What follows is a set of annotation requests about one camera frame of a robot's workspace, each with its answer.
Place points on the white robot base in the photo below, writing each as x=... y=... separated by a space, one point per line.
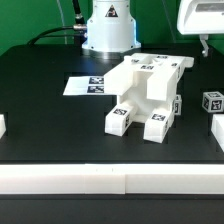
x=111 y=30

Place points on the white part at right edge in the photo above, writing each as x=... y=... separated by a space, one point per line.
x=218 y=129

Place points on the white chair seat part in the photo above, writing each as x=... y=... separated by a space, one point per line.
x=140 y=100

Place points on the white part at left edge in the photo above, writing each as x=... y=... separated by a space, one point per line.
x=2 y=125

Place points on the white tagged cube nut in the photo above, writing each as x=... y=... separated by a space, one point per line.
x=178 y=104

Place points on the white front fence rail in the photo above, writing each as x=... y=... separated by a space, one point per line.
x=112 y=179

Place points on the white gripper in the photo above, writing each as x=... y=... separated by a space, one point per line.
x=201 y=17

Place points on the white part at edge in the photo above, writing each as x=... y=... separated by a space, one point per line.
x=2 y=125
x=218 y=129

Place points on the white chair back frame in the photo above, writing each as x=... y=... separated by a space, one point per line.
x=119 y=79

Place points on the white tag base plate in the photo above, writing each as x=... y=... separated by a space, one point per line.
x=84 y=85

